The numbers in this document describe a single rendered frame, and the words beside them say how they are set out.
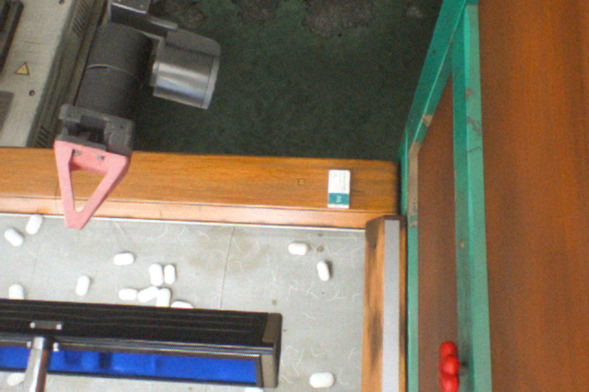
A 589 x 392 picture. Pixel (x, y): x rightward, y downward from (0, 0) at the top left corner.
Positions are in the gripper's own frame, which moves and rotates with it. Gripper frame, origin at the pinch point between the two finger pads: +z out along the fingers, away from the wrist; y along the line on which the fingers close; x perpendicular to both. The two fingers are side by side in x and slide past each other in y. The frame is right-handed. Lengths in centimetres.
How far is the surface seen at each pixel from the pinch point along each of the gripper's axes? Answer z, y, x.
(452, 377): 8.9, -16.5, -30.7
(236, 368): 10.9, 6.3, -18.7
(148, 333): 8.9, 7.1, -9.1
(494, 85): -12.8, -22.1, -29.4
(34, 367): 13.8, 9.1, 1.0
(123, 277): -0.2, 47.3, -4.9
